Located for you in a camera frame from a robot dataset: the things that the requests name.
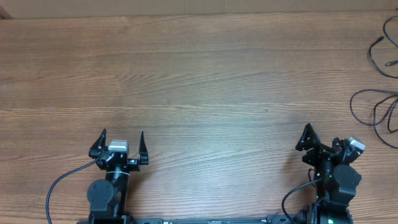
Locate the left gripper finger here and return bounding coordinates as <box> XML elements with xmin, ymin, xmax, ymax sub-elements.
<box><xmin>139</xmin><ymin>130</ymin><xmax>149</xmax><ymax>165</ymax></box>
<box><xmin>88</xmin><ymin>129</ymin><xmax>107</xmax><ymax>158</ymax></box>

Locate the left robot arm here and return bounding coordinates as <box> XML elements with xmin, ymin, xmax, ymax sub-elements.
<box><xmin>86</xmin><ymin>129</ymin><xmax>149</xmax><ymax>224</ymax></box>

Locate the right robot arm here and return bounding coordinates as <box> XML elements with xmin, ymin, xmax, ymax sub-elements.
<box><xmin>294</xmin><ymin>123</ymin><xmax>365</xmax><ymax>223</ymax></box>

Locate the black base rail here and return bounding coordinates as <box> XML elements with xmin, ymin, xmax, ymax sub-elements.
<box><xmin>77</xmin><ymin>213</ymin><xmax>354</xmax><ymax>224</ymax></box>

